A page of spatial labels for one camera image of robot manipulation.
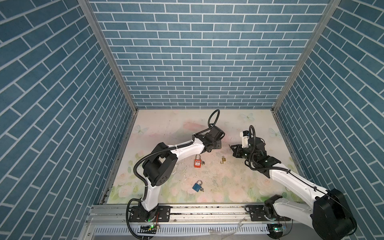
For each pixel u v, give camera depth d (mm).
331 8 716
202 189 812
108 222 732
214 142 704
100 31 788
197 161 912
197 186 823
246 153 713
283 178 533
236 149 737
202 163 913
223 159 935
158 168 493
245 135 754
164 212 739
